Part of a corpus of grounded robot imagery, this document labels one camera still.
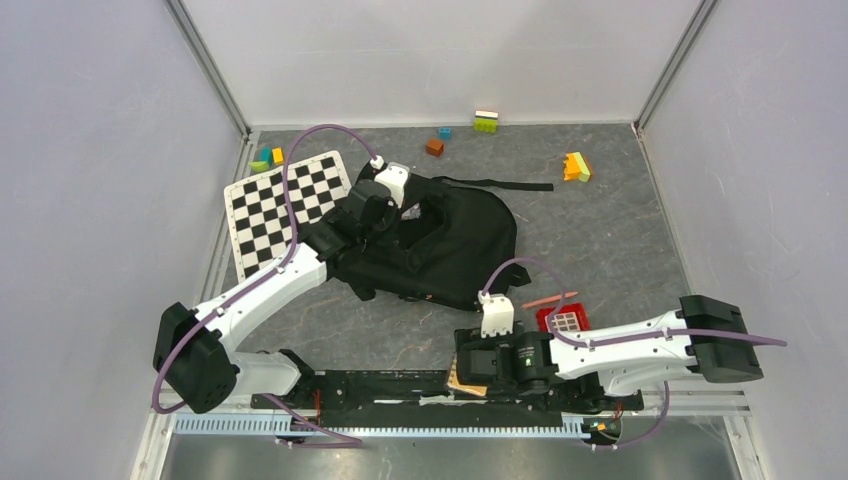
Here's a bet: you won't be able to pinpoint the orange spiral notepad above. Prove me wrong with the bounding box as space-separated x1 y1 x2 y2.
446 357 488 397

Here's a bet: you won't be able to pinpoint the pink pencil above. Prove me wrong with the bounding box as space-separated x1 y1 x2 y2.
521 291 579 309

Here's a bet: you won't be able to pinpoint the black backpack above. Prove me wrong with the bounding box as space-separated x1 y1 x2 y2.
330 166 554 311

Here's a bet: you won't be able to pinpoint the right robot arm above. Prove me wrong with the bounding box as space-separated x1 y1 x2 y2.
452 295 770 408

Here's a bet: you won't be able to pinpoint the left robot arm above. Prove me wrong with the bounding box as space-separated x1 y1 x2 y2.
154 180 404 413

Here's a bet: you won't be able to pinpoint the red calculator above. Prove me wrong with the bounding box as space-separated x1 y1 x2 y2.
535 302 590 332

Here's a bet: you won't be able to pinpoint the orange green sticky notes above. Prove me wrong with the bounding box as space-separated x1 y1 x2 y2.
563 152 593 182

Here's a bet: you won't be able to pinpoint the orange brown cube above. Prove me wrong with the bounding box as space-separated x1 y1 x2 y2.
425 138 444 157

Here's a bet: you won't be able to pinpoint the green white lego brick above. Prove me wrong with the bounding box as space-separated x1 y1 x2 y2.
473 110 499 133

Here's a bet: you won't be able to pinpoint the black white chessboard mat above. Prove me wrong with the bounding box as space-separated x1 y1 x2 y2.
223 150 351 281

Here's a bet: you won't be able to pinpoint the yellow wooden block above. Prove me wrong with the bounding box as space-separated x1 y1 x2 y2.
271 147 285 165

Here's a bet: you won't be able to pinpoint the green half-round block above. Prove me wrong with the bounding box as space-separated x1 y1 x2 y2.
249 161 271 173

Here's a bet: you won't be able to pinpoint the teal wooden block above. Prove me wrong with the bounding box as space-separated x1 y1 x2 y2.
259 148 273 165

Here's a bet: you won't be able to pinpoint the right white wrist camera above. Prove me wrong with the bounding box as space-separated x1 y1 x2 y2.
478 291 514 338

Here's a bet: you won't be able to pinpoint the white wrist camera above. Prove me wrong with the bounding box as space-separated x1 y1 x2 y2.
369 155 411 207
478 291 514 338

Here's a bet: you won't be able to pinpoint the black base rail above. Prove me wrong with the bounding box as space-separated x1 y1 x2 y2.
152 354 750 442

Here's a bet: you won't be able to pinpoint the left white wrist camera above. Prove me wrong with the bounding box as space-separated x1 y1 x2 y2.
369 155 411 207

